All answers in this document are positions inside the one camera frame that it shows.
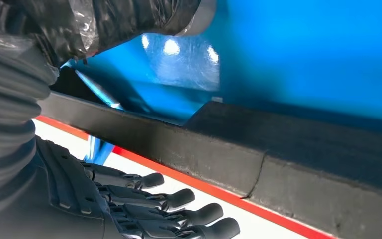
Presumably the blue metal shelf rack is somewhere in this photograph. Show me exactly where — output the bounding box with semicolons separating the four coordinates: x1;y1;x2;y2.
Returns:
59;0;382;166

